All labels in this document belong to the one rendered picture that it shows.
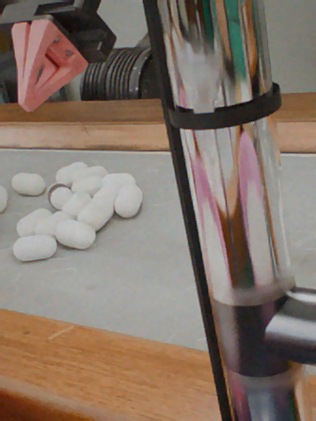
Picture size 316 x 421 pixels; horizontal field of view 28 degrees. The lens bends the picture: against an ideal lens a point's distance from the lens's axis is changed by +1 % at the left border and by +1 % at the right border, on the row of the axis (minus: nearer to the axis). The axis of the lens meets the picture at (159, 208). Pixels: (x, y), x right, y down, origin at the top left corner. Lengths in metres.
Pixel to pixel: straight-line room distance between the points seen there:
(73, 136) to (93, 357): 0.44
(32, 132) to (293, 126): 0.32
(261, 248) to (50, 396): 0.16
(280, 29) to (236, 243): 2.49
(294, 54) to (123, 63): 1.75
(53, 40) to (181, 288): 0.31
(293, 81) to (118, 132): 2.02
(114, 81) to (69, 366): 0.67
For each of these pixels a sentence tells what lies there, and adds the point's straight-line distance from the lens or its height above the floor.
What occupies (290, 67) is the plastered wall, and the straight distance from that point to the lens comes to 2.66.
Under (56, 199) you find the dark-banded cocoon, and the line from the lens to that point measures 0.54.
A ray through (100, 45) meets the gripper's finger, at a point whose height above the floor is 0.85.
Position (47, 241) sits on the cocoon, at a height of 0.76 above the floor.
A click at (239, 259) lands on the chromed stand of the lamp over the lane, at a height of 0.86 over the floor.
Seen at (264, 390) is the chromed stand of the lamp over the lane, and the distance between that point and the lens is 0.18.
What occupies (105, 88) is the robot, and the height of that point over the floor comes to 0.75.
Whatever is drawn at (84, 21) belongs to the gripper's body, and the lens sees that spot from 0.63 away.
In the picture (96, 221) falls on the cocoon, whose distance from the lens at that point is 0.48.
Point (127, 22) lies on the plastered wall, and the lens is 2.95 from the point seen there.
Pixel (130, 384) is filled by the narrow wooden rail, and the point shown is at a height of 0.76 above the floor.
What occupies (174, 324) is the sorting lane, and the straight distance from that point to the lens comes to 0.36.
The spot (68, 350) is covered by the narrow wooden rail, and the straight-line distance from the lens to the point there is 0.32.
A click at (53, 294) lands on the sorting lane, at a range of 0.42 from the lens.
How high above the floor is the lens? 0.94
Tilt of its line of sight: 23 degrees down
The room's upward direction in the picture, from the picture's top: 12 degrees counter-clockwise
